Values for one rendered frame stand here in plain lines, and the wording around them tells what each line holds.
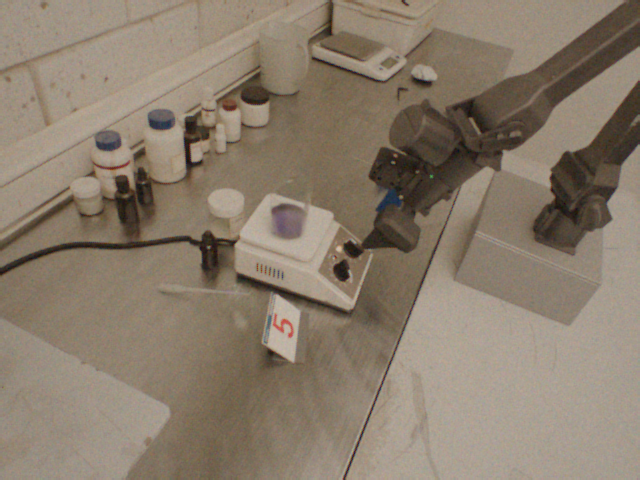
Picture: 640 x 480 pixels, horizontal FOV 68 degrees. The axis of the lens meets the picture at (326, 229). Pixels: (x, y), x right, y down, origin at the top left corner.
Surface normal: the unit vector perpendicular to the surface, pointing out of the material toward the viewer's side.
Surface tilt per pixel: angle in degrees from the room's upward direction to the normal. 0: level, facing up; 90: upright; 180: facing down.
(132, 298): 0
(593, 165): 74
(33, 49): 90
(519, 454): 0
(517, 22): 90
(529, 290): 90
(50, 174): 90
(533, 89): 41
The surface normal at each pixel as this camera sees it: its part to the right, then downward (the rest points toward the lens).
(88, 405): 0.13, -0.74
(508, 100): -0.54, -0.51
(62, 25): 0.91, 0.36
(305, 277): -0.31, 0.60
